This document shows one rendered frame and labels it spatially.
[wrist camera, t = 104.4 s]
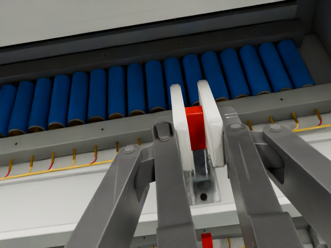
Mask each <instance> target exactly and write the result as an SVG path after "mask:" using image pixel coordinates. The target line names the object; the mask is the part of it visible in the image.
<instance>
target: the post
mask: <svg viewBox="0 0 331 248"><path fill-rule="evenodd" d="M326 3H327V0H316V6H315V12H314V17H313V23H312V29H311V33H313V32H316V30H317V27H318V24H319V22H320V19H321V17H322V14H323V11H324V8H325V5H326Z"/></svg>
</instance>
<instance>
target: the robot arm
mask: <svg viewBox="0 0 331 248"><path fill-rule="evenodd" d="M197 86H198V94H199V105H200V106H202V109H203V116H204V127H205V136H206V140H207V144H208V148H209V152H210V156H211V160H212V165H213V167H215V168H221V167H225V165H227V173H228V179H230V183H231V187H232V193H233V197H234V201H235V206H236V210H237V215H238V219H239V223H240V228H241V232H242V237H243V241H244V245H245V248H304V246H303V243H302V241H301V239H300V237H299V234H298V232H297V230H296V227H295V225H294V223H293V221H292V218H291V216H290V214H289V213H288V212H283V210H282V208H281V206H280V203H279V201H278V198H277V196H276V194H275V191H274V189H273V186H272V184H271V182H270V179H271V180H272V181H273V183H274V184H275V185H276V186H277V187H278V188H279V189H280V191H281V192H282V193H283V194H284V195H285V196H286V198H287V199H288V200H289V201H290V202H291V203H292V205H293V206H294V207H295V208H296V209H297V210H298V212H299V213H300V214H301V215H302V216H303V217H304V219H305V220H306V221H307V222H308V223H309V224H310V226H311V227H312V228H313V229H314V230H315V231H316V233H317V234H318V235H319V236H320V237H321V238H322V239H323V241H324V242H325V243H326V244H327V245H328V246H329V248H331V160H329V159H328V158H327V157H326V156H324V155H323V154H322V153H320V152H319V151H318V150H317V149H315V148H314V147H313V146H311V145H310V144H309V143H307V142H306V141H305V140H303V139H302V138H301V137H300V136H298V135H297V134H296V133H294V132H293V131H292V130H290V129H289V128H288V127H287V126H285V125H283V124H276V123H274V124H268V125H265V126H264V127H263V131H251V130H249V129H248V127H247V126H246V125H245V124H242V122H241V120H240V118H239V116H238V114H237V113H236V110H235V109H234V108H232V107H230V106H228V107H221V108H217V105H216V103H215V100H214V97H213V95H212V92H211V89H210V87H209V84H208V81H206V80H199V82H197ZM170 93H171V104H172V114H173V115H172V116H165V117H158V119H157V120H156V123H154V124H153V125H152V126H151V132H152V137H153V144H152V145H150V146H149V147H146V148H144V149H142V148H141V146H140V145H137V144H131V145H126V146H124V147H122V148H121V149H120V150H119V151H118V153H117V154H116V156H115V158H114V160H113V161H112V163H111V165H110V167H109V169H108V171H107V172H106V174H105V176H104V178H103V179H102V181H101V183H100V185H99V187H98V188H97V190H96V192H95V194H94V195H93V197H92V199H91V201H90V203H89V204H88V206H87V208H86V210H85V211H84V213H83V215H82V217H81V218H80V220H79V222H78V224H77V225H76V227H75V229H74V231H73V233H72V234H71V236H70V238H69V240H68V241H67V243H66V245H65V247H64V248H130V246H131V243H132V239H133V236H134V233H135V230H136V227H137V224H138V221H139V218H140V215H141V212H142V209H143V206H144V203H145V200H146V197H147V194H148V191H149V188H150V183H152V182H155V181H156V199H157V216H158V228H157V229H156V234H157V248H199V246H198V241H197V237H196V232H195V227H194V222H193V219H192V214H191V209H190V204H189V199H188V195H187V190H186V185H185V180H184V175H183V173H184V172H192V170H194V165H193V158H192V151H191V144H190V137H189V130H188V124H187V119H186V113H185V108H184V103H183V97H182V92H181V87H180V85H178V84H173V85H171V86H170ZM269 178H270V179H269Z"/></svg>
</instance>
